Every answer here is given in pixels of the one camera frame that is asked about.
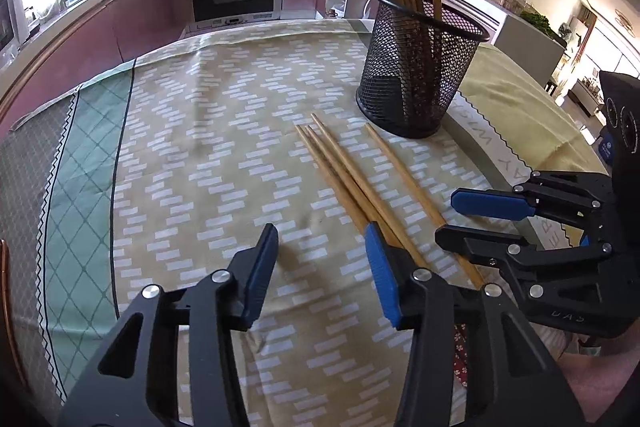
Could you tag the white countertop oven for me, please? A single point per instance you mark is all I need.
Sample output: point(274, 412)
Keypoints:
point(12, 17)

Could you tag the person's right hand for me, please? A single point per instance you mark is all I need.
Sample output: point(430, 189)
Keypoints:
point(600, 387)

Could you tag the dark phone copper edge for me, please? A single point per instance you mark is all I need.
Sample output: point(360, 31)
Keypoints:
point(5, 332)

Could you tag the patterned tablecloth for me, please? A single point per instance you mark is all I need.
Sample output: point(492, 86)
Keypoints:
point(200, 157)

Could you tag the pink base cabinets with sink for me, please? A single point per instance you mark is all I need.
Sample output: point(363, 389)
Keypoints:
point(125, 17)

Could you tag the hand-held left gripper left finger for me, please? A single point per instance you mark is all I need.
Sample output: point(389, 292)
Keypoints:
point(262, 277)

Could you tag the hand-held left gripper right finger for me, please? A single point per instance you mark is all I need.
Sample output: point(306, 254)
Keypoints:
point(382, 277)

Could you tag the green leafy vegetables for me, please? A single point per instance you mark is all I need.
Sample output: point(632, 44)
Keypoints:
point(537, 23)

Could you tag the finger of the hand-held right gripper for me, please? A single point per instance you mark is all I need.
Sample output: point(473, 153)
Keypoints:
point(475, 247)
point(490, 204)

